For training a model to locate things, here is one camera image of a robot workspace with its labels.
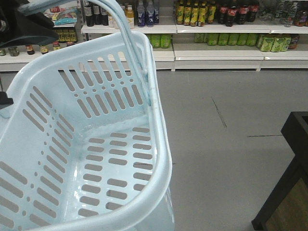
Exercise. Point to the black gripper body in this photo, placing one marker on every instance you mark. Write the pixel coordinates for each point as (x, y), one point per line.
(16, 29)

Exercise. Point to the light blue plastic basket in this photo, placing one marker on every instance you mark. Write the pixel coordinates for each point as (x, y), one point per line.
(83, 146)

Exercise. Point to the white store shelving unit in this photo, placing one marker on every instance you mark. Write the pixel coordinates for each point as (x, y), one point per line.
(193, 48)

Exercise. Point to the black wood display stand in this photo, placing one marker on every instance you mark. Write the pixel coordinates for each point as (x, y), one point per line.
(286, 208)

